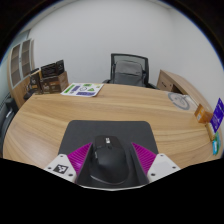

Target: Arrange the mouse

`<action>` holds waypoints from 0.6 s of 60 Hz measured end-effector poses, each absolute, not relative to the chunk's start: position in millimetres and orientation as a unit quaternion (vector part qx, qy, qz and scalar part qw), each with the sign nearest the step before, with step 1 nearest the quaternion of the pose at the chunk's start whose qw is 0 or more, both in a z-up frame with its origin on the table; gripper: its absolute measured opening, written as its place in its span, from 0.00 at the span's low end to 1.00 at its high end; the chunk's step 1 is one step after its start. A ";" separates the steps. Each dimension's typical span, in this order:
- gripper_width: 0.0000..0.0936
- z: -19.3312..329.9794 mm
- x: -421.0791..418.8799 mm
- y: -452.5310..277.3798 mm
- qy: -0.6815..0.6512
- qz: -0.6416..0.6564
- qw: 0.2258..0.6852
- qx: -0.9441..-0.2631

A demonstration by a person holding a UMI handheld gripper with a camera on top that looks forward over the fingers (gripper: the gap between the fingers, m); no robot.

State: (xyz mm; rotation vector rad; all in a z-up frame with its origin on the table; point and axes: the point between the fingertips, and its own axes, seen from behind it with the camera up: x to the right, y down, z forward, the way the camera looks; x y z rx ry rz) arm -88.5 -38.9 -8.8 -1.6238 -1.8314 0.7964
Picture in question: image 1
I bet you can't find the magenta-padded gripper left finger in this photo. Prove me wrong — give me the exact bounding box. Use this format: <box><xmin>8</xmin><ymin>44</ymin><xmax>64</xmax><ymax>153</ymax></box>
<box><xmin>43</xmin><ymin>142</ymin><xmax>94</xmax><ymax>185</ymax></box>

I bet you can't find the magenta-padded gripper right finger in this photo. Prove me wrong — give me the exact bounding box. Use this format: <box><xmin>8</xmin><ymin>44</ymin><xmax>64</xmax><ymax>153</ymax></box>
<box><xmin>130</xmin><ymin>142</ymin><xmax>182</xmax><ymax>186</ymax></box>

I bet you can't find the dark grey computer mouse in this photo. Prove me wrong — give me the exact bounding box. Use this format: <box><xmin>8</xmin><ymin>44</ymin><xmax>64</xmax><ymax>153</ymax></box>
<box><xmin>88</xmin><ymin>134</ymin><xmax>132</xmax><ymax>186</ymax></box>

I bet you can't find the dark grey mouse pad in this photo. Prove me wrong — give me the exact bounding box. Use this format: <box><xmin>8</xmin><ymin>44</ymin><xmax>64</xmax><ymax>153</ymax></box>
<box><xmin>57</xmin><ymin>120</ymin><xmax>159</xmax><ymax>165</ymax></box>

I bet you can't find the small blue box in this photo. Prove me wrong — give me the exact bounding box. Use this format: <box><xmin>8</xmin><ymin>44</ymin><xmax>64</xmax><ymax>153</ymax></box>
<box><xmin>211</xmin><ymin>141</ymin><xmax>219</xmax><ymax>156</ymax></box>

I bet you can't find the small tan box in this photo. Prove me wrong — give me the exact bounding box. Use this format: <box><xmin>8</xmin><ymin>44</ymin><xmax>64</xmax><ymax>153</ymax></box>
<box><xmin>204</xmin><ymin>122</ymin><xmax>217</xmax><ymax>142</ymax></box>

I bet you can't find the orange-brown cardboard box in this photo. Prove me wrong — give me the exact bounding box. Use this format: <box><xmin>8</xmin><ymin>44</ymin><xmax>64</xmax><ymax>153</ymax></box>
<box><xmin>194</xmin><ymin>103</ymin><xmax>214</xmax><ymax>124</ymax></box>

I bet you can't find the colourful printed leaflet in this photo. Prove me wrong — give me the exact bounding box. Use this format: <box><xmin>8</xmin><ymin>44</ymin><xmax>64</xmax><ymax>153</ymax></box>
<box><xmin>60</xmin><ymin>82</ymin><xmax>105</xmax><ymax>98</ymax></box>

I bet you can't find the large black office chair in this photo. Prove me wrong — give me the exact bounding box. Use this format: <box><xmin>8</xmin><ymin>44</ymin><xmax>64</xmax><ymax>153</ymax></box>
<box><xmin>0</xmin><ymin>96</ymin><xmax>19</xmax><ymax>158</ymax></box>

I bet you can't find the brown cardboard box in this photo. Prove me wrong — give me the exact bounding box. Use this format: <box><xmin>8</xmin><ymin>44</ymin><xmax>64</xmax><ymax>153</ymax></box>
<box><xmin>41</xmin><ymin>71</ymin><xmax>70</xmax><ymax>94</ymax></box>

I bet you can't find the purple upright card package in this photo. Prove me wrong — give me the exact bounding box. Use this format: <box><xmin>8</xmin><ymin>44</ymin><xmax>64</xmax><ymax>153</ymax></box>
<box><xmin>209</xmin><ymin>97</ymin><xmax>224</xmax><ymax>134</ymax></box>

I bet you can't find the wooden side desk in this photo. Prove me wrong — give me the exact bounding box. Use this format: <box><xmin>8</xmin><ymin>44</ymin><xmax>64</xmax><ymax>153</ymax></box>
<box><xmin>156</xmin><ymin>69</ymin><xmax>212</xmax><ymax>111</ymax></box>

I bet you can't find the small dark cardboard box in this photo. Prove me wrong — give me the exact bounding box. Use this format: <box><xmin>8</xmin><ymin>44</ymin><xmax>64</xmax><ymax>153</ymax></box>
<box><xmin>29</xmin><ymin>69</ymin><xmax>44</xmax><ymax>95</ymax></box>

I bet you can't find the grey backpack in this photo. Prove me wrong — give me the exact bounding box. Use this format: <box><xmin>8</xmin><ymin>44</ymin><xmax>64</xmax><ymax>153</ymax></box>
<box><xmin>112</xmin><ymin>60</ymin><xmax>146</xmax><ymax>87</ymax></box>

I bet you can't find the black cardboard box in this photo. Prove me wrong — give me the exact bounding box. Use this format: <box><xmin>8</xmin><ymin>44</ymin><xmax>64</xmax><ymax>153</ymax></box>
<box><xmin>40</xmin><ymin>59</ymin><xmax>65</xmax><ymax>79</ymax></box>

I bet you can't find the black mesh office chair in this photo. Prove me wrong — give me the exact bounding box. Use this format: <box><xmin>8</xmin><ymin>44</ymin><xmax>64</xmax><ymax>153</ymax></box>
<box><xmin>102</xmin><ymin>53</ymin><xmax>160</xmax><ymax>90</ymax></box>

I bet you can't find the wooden shelf unit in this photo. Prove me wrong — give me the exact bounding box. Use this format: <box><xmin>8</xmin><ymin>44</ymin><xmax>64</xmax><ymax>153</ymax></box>
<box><xmin>7</xmin><ymin>39</ymin><xmax>36</xmax><ymax>110</ymax></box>

